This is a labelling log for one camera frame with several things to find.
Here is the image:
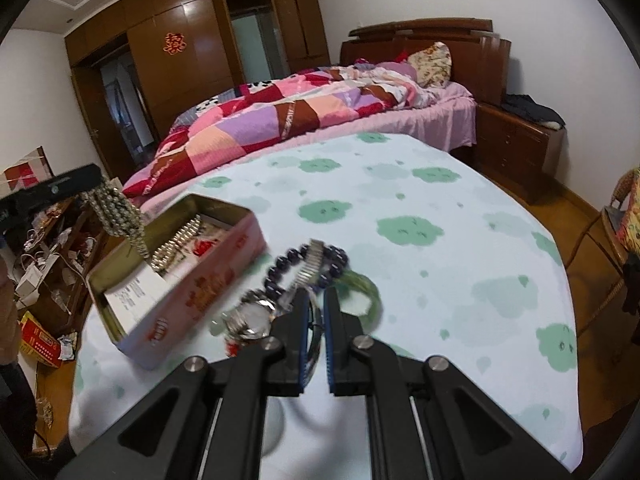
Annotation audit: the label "wooden nightstand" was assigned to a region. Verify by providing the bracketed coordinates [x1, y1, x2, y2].
[474, 102, 569, 207]

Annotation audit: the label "pink metal tin box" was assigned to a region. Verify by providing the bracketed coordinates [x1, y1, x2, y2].
[85, 192, 268, 372]

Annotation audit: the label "red cardboard box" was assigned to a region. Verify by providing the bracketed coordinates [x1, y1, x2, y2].
[19, 310, 77, 369]

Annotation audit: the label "gold bead bracelet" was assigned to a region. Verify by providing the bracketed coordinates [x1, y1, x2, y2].
[149, 214, 204, 275]

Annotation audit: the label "colourful patterned cushion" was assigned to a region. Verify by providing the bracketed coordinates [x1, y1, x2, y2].
[616, 166, 640, 262]

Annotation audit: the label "dark purple bead bracelet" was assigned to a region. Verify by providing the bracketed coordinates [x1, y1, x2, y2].
[240, 243, 349, 311]

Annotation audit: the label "patchwork quilt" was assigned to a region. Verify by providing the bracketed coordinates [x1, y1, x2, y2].
[121, 62, 437, 199]

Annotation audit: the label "wicker chair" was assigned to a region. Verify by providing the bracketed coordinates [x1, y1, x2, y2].
[570, 166, 640, 347]

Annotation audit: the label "silver wristwatch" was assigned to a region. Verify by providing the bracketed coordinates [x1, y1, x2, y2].
[220, 238, 328, 361]

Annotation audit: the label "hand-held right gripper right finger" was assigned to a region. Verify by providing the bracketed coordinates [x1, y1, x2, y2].
[322, 287, 572, 480]

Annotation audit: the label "red paper cutting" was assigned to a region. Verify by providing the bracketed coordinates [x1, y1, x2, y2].
[162, 31, 187, 57]

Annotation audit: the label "wooden wardrobe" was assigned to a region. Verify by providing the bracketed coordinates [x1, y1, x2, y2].
[64, 0, 332, 183]

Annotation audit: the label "cluttered wooden shelf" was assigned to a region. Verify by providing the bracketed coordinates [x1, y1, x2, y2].
[14, 195, 113, 338]

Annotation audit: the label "wooden headboard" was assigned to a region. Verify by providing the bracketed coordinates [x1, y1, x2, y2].
[339, 18, 513, 107]

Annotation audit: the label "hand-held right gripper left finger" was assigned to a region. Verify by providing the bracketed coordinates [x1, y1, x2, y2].
[55, 287, 315, 480]

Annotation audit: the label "green jade bangle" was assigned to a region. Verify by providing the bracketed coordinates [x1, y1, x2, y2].
[325, 266, 384, 322]

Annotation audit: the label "floral pillow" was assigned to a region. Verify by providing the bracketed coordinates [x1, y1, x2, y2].
[406, 41, 454, 89]

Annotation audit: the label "grey pearl necklace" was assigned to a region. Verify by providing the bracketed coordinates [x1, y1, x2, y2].
[81, 184, 149, 262]

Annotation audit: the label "purple pillow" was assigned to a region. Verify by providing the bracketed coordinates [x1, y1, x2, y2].
[374, 60, 417, 82]

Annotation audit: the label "cloud print tablecloth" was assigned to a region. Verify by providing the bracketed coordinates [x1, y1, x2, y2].
[69, 131, 587, 480]

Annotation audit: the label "bed with pink sheet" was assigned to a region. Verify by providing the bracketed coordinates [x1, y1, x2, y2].
[121, 60, 478, 211]

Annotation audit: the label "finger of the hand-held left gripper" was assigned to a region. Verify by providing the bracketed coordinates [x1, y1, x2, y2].
[0, 163, 104, 223]

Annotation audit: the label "dark folded clothes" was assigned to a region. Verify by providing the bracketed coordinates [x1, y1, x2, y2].
[501, 93, 567, 131]

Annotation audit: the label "red and white carton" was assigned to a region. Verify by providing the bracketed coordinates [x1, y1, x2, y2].
[0, 145, 56, 197]

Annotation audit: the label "white card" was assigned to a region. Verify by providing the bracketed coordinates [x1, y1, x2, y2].
[103, 264, 173, 337]

